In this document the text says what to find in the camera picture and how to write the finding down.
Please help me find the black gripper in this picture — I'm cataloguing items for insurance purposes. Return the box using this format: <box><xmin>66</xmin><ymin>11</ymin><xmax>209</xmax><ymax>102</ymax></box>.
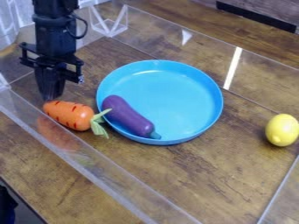
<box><xmin>20</xmin><ymin>13</ymin><xmax>85</xmax><ymax>101</ymax></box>

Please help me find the orange toy carrot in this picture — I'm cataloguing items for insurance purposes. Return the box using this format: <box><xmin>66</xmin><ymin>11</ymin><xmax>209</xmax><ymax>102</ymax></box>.
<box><xmin>42</xmin><ymin>101</ymin><xmax>112</xmax><ymax>137</ymax></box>

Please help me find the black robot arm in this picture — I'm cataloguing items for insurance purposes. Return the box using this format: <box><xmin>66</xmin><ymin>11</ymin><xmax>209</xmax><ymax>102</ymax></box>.
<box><xmin>18</xmin><ymin>0</ymin><xmax>88</xmax><ymax>101</ymax></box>

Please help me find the white lattice curtain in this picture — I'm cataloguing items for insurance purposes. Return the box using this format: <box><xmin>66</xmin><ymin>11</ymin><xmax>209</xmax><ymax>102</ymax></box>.
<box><xmin>0</xmin><ymin>0</ymin><xmax>109</xmax><ymax>51</ymax></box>

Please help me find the purple toy eggplant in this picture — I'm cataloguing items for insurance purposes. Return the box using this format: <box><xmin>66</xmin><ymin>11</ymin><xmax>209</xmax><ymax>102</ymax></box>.
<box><xmin>101</xmin><ymin>95</ymin><xmax>161</xmax><ymax>139</ymax></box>

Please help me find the blue round plate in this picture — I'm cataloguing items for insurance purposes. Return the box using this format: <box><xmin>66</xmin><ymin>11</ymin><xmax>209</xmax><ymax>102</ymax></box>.
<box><xmin>96</xmin><ymin>59</ymin><xmax>223</xmax><ymax>145</ymax></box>

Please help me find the dark object bottom left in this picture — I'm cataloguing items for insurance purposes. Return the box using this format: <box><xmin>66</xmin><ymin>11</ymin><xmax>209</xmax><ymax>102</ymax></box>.
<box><xmin>0</xmin><ymin>185</ymin><xmax>17</xmax><ymax>224</ymax></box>

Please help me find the yellow toy lemon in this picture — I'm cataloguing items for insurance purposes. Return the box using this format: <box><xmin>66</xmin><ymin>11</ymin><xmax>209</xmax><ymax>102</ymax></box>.
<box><xmin>265</xmin><ymin>114</ymin><xmax>299</xmax><ymax>147</ymax></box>

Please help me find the black cable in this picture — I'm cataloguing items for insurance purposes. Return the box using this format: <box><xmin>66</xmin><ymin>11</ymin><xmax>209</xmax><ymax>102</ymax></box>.
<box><xmin>64</xmin><ymin>12</ymin><xmax>89</xmax><ymax>40</ymax></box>

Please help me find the clear acrylic enclosure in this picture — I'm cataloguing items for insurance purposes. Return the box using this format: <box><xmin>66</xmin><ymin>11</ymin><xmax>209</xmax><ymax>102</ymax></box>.
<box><xmin>0</xmin><ymin>0</ymin><xmax>299</xmax><ymax>224</ymax></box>

